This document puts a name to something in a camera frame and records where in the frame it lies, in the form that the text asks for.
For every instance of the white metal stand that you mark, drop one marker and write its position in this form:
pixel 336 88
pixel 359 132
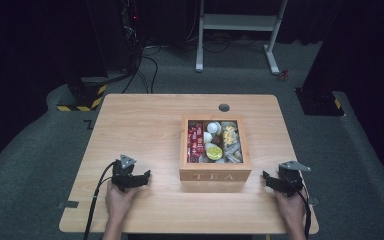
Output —
pixel 236 22

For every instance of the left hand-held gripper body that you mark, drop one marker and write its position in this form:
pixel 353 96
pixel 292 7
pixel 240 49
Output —
pixel 121 173

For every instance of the black floor tape mark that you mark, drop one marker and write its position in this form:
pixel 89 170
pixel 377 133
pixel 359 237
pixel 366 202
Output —
pixel 88 124

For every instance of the grey clear packets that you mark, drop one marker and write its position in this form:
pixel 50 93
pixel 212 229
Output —
pixel 233 152

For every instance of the stack of red packets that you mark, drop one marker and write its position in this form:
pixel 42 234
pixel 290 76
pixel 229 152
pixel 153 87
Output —
pixel 195 141

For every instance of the small red floor object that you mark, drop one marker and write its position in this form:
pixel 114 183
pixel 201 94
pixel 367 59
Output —
pixel 282 75

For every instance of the brown capsule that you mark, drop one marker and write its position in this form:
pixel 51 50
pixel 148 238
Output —
pixel 217 139

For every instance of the wooden tea box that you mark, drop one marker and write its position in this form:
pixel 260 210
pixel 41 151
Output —
pixel 215 175

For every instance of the person's left hand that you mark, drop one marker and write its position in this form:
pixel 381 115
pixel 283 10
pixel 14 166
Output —
pixel 117 204

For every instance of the dark equipment rack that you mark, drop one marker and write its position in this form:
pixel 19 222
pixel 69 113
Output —
pixel 131 33

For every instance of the yellow tea bags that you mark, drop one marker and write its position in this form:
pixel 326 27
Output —
pixel 228 135

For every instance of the person's right hand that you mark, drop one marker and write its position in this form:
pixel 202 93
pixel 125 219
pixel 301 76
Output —
pixel 291 208

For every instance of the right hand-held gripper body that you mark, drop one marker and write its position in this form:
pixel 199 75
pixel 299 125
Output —
pixel 291 180

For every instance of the black yellow striped stand base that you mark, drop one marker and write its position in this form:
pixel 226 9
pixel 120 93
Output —
pixel 86 96

